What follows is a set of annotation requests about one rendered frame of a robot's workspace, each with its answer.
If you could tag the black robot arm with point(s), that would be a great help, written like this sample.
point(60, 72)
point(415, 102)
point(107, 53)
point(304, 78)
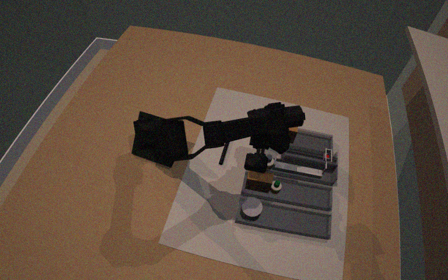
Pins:
point(272, 121)

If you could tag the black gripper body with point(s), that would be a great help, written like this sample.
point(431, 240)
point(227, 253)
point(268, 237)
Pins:
point(257, 162)

